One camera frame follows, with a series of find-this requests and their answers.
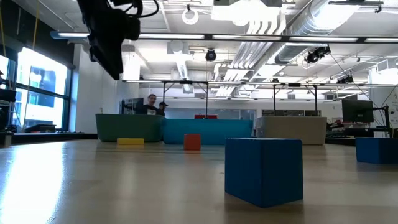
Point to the red cabinet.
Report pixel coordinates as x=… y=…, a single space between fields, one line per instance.
x=206 y=117

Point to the grey computer monitor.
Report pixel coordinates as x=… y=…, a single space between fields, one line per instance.
x=129 y=106

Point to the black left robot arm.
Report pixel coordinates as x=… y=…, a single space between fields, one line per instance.
x=102 y=18

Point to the black round spotlight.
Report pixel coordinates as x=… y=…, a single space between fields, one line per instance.
x=211 y=55

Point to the white plastic bin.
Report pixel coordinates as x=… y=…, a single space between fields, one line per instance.
x=292 y=130

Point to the silver ventilation duct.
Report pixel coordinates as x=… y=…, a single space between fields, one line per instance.
x=314 y=21

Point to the blue plastic bin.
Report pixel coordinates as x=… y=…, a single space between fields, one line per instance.
x=217 y=130

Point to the black flat device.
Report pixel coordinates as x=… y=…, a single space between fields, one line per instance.
x=40 y=128

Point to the green plastic bin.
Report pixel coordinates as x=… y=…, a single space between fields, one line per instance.
x=129 y=127

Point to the black metal rig frame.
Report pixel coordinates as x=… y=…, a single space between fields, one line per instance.
x=293 y=84
x=186 y=82

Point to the small blue cube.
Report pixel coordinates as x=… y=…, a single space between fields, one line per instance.
x=264 y=172
x=376 y=151

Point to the yellow rectangular block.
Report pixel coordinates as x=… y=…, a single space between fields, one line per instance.
x=130 y=141

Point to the LED light bar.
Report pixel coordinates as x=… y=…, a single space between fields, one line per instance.
x=323 y=39

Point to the black camera rig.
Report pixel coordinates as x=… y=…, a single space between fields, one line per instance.
x=317 y=54

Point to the large window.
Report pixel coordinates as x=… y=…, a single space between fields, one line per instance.
x=40 y=81

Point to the small red cube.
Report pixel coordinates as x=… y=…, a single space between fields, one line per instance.
x=192 y=142

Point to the person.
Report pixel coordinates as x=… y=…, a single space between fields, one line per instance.
x=162 y=109
x=150 y=107

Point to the black computer monitor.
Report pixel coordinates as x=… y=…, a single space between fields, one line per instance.
x=357 y=111

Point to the black aluminium table frame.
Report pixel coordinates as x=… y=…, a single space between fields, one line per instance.
x=62 y=137

